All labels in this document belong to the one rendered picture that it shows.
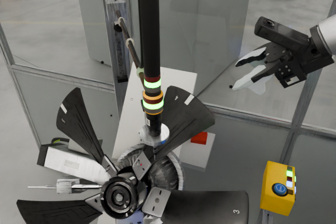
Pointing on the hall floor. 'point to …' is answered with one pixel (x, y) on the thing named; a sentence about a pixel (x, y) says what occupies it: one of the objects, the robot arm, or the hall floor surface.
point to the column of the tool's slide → (120, 96)
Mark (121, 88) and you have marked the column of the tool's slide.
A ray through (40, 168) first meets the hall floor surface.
